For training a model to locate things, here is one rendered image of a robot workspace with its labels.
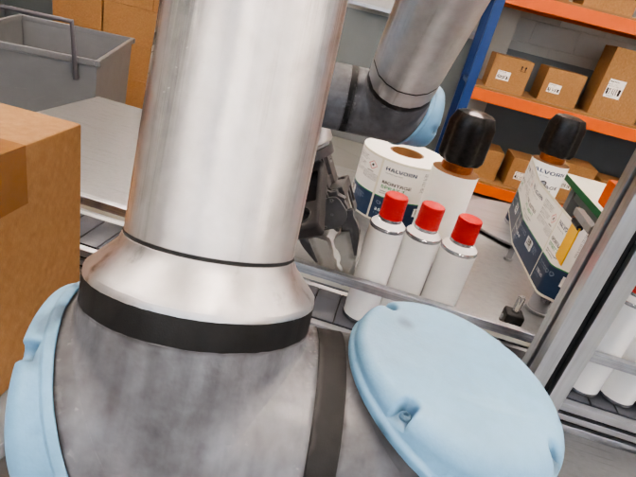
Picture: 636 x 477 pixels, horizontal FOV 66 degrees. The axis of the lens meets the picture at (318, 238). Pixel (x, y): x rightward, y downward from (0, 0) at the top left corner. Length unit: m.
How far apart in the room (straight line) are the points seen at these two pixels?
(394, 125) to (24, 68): 2.24
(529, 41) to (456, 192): 4.22
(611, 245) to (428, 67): 0.25
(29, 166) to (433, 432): 0.45
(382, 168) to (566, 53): 4.20
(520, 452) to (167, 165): 0.19
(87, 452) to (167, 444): 0.03
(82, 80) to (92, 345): 2.38
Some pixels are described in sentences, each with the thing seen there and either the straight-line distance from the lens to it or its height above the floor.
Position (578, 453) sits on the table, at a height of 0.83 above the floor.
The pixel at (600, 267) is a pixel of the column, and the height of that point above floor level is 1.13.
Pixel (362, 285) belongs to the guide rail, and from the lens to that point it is 0.70.
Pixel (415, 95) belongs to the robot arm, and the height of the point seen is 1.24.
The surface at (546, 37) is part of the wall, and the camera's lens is 5.13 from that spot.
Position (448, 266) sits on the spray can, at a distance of 0.70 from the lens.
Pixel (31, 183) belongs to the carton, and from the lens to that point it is 0.56.
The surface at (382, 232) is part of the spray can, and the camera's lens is 0.68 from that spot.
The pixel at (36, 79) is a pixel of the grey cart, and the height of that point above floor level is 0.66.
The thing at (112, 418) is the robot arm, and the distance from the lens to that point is 0.24.
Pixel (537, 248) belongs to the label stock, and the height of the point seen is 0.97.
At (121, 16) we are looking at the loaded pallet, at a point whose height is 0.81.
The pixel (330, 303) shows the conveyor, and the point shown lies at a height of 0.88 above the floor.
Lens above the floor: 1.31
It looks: 26 degrees down
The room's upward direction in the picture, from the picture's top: 14 degrees clockwise
